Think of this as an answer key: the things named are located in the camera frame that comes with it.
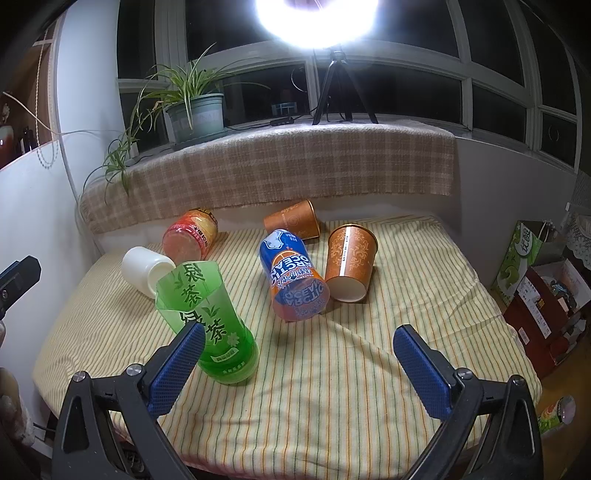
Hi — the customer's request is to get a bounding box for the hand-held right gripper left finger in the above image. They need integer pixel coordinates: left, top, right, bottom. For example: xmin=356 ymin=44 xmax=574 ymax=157
xmin=52 ymin=320 xmax=206 ymax=480

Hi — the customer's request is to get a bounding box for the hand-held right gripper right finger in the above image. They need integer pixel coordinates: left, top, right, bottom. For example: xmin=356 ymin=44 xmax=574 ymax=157
xmin=392 ymin=324 xmax=544 ymax=480

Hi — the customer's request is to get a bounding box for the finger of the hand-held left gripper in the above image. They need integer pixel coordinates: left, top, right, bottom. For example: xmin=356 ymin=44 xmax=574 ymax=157
xmin=0 ymin=255 xmax=42 ymax=319

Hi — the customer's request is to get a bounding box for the green cut bottle cup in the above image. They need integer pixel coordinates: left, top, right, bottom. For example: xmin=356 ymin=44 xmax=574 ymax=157
xmin=154 ymin=261 xmax=259 ymax=386

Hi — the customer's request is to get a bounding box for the white plastic cup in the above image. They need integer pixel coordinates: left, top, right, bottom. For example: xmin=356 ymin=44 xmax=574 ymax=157
xmin=122 ymin=246 xmax=177 ymax=298

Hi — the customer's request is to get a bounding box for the red orange cut bottle cup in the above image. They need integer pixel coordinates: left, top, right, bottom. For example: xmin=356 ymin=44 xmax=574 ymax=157
xmin=163 ymin=208 xmax=219 ymax=261

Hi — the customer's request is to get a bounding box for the brown patterned paper cup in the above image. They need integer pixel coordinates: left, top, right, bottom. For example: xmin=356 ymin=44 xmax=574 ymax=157
xmin=324 ymin=224 xmax=379 ymax=303
xmin=263 ymin=199 xmax=321 ymax=241

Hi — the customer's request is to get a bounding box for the blue orange cut bottle cup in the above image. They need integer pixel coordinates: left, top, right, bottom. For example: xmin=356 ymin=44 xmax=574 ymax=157
xmin=259 ymin=229 xmax=331 ymax=322

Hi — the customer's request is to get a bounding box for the person's left hand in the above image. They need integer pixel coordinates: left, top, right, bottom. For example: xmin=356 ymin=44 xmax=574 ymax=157
xmin=0 ymin=368 xmax=36 ymax=447

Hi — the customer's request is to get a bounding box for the yellow striped cloth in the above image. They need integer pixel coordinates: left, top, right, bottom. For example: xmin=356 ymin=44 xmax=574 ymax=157
xmin=31 ymin=215 xmax=542 ymax=476

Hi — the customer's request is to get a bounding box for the red cardboard box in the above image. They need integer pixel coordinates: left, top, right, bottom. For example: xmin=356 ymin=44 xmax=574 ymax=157
xmin=502 ymin=261 xmax=591 ymax=377

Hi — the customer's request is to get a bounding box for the red brown vase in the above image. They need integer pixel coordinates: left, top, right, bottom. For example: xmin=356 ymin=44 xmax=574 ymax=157
xmin=0 ymin=104 xmax=19 ymax=168

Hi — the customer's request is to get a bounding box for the green paper bag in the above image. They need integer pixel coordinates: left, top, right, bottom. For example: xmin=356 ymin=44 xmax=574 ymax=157
xmin=490 ymin=220 xmax=561 ymax=305

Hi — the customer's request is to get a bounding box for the white lace cloth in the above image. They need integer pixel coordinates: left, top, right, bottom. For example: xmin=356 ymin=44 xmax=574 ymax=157
xmin=566 ymin=173 xmax=591 ymax=271

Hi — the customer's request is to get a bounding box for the beige plaid blanket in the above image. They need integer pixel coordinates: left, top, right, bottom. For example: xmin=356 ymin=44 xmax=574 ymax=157
xmin=78 ymin=119 xmax=455 ymax=234

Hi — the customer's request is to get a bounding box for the potted spider plant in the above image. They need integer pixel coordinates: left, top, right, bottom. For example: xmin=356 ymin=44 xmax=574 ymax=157
xmin=83 ymin=44 xmax=271 ymax=204

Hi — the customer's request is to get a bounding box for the black tripod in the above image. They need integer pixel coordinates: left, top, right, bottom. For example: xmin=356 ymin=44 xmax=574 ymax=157
xmin=311 ymin=48 xmax=379 ymax=126

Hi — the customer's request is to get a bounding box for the white bead cord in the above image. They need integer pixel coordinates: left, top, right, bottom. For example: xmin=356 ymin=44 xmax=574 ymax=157
xmin=33 ymin=41 xmax=60 ymax=168

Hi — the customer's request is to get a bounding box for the black cable with switch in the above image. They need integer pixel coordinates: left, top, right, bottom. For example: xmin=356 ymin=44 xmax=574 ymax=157
xmin=226 ymin=117 xmax=315 ymax=131

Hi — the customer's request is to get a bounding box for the white window frame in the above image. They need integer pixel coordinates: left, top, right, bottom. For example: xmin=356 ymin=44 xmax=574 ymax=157
xmin=115 ymin=0 xmax=591 ymax=171

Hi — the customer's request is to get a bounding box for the ring light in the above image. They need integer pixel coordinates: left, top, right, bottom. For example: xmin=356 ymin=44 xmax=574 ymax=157
xmin=252 ymin=0 xmax=382 ymax=49

